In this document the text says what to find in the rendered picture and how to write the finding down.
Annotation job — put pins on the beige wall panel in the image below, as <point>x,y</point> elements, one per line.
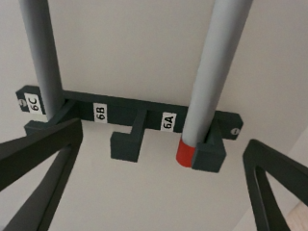
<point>150,50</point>

